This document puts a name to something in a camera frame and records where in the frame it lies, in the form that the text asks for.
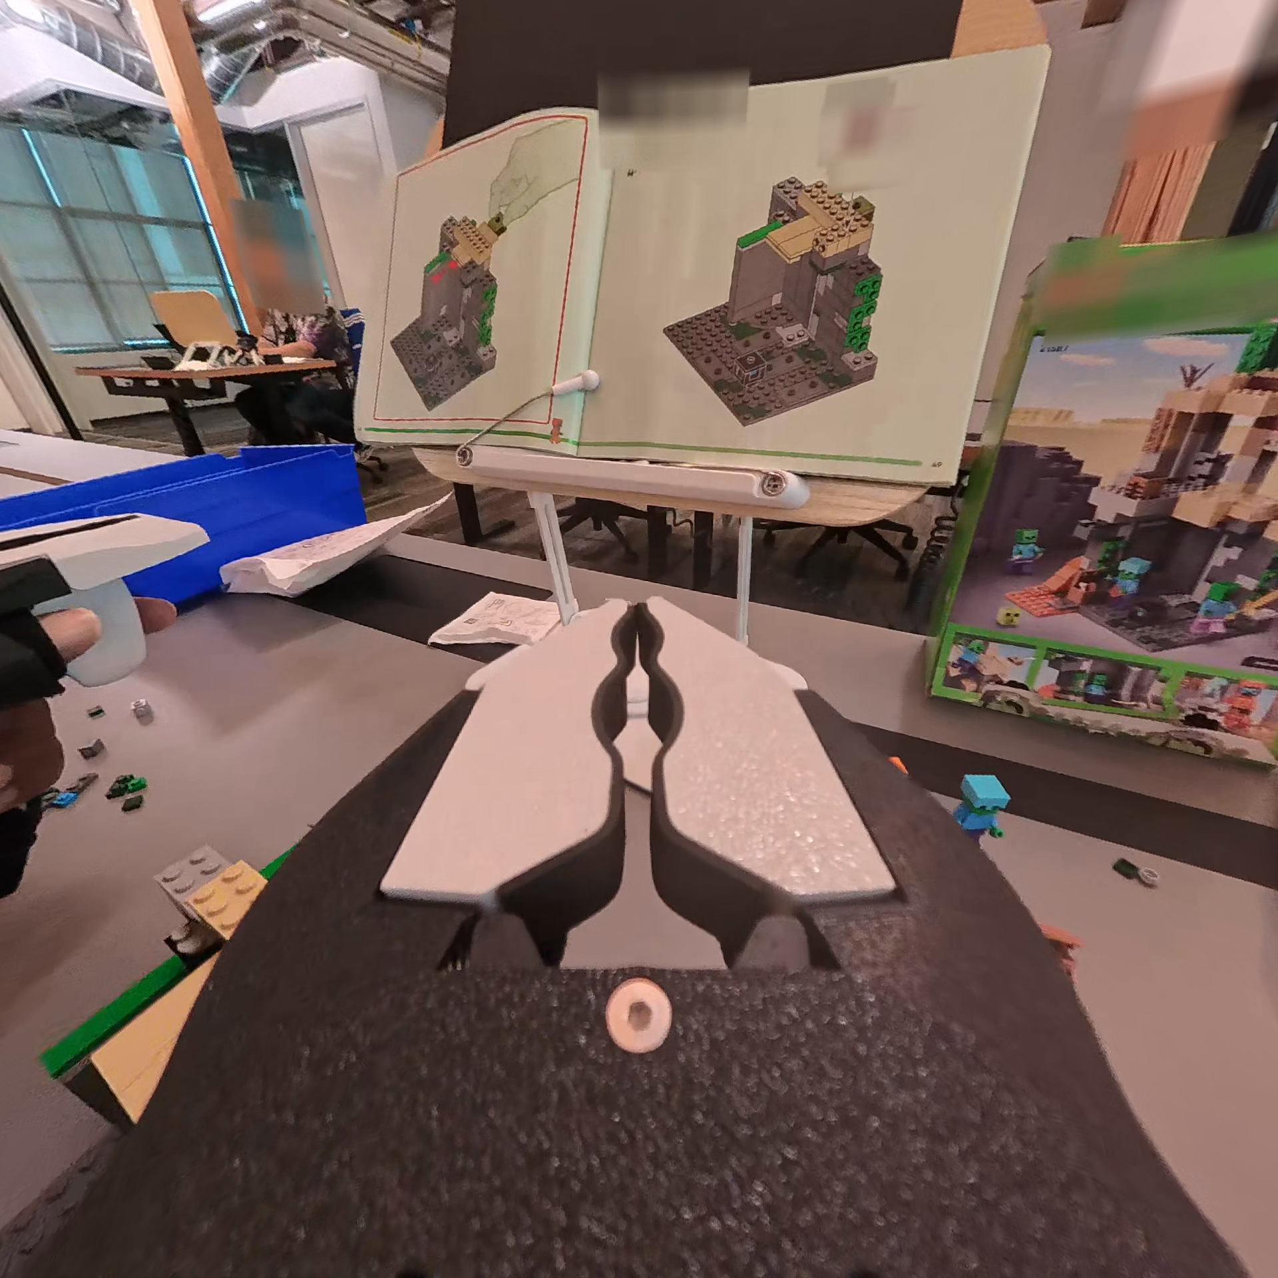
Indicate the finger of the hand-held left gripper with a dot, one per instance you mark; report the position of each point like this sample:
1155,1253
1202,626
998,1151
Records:
120,548

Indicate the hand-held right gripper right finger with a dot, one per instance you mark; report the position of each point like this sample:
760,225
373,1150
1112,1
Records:
768,799

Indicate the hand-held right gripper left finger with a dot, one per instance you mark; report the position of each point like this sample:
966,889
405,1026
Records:
499,799

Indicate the toy brick building model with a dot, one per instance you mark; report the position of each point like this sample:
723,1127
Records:
214,888

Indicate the grey desk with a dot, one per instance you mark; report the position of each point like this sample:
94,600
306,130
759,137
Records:
299,699

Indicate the person's left hand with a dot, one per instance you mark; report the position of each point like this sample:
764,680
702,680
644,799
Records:
29,748

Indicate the blue storage bin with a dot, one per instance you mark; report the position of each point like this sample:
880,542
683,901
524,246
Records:
249,519

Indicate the folded paper leaflet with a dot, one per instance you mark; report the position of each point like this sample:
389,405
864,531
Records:
499,619

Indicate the wooden table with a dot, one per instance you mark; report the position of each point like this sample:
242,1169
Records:
200,371

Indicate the white printed paper bag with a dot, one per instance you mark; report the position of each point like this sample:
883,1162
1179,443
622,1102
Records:
319,559

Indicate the cyan-headed minifigure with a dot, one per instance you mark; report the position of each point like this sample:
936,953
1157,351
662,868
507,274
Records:
984,799

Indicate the scatter of tiny brick pieces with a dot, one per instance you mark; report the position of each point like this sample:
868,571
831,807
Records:
125,788

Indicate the tan chair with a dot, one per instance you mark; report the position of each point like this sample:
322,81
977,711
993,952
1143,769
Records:
200,314

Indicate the white and wooden book stand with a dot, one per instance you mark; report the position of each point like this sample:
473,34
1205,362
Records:
639,479

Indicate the small dark green piece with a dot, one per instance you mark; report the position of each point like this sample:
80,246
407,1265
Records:
1133,871

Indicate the open instruction booklet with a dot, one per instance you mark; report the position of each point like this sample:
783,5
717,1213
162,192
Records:
699,399

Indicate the green toy brick set box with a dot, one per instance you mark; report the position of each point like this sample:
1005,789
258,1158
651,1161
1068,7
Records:
1098,499

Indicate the black panel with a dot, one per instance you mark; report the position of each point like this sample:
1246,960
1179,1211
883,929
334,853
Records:
519,60

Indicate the wooden post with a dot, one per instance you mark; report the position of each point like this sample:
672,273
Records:
189,129

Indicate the silver ceiling duct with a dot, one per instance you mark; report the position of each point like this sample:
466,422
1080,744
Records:
240,65

